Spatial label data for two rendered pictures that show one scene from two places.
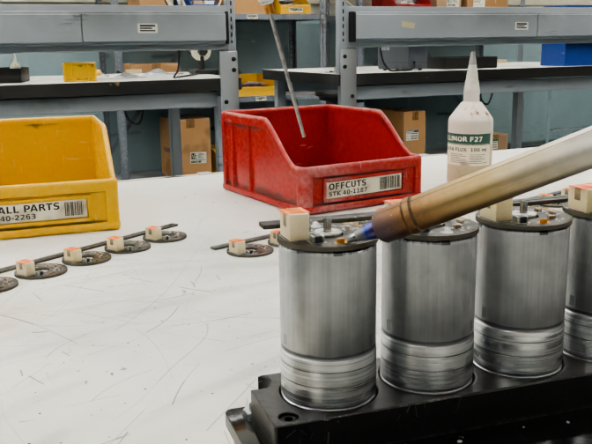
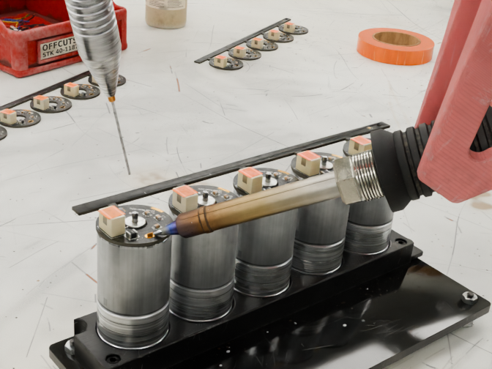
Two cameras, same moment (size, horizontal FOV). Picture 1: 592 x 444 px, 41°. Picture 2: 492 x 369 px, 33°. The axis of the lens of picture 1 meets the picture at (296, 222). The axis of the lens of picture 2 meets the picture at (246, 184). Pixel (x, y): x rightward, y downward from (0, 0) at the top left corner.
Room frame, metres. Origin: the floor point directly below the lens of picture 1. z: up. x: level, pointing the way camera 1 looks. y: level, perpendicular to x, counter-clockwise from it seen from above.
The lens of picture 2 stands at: (-0.04, 0.05, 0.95)
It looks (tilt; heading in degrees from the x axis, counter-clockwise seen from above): 27 degrees down; 337
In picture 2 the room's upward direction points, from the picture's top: 5 degrees clockwise
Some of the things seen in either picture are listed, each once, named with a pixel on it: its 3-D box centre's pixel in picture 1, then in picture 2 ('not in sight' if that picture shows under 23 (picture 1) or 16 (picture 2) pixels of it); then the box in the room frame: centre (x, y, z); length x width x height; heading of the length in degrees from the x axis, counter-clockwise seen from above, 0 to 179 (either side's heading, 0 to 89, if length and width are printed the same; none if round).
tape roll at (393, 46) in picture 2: not in sight; (394, 45); (0.51, -0.30, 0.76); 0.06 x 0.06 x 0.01
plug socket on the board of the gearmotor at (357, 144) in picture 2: not in sight; (362, 147); (0.22, -0.11, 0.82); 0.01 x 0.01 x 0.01; 18
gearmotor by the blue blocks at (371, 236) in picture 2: not in sight; (365, 204); (0.22, -0.11, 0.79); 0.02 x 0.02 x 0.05
